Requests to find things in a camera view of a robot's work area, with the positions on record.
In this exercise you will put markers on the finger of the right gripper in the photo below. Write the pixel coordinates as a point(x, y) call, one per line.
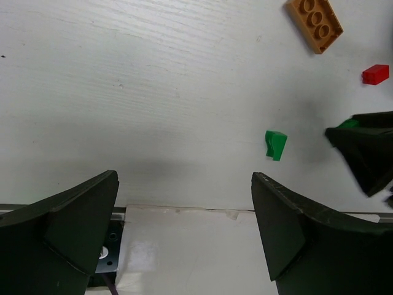
point(367, 150)

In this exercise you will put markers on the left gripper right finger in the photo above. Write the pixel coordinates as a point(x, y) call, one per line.
point(313, 249)

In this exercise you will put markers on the orange flat lego plate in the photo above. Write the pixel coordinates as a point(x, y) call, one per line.
point(316, 21)

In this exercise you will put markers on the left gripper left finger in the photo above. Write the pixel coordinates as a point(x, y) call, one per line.
point(53, 246)

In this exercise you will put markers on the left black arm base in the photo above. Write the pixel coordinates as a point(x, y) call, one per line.
point(108, 263)

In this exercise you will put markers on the green lego slope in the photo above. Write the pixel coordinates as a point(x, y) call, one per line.
point(275, 142)
point(349, 123)

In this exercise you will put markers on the small red lego brick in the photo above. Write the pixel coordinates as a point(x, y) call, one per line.
point(375, 74)

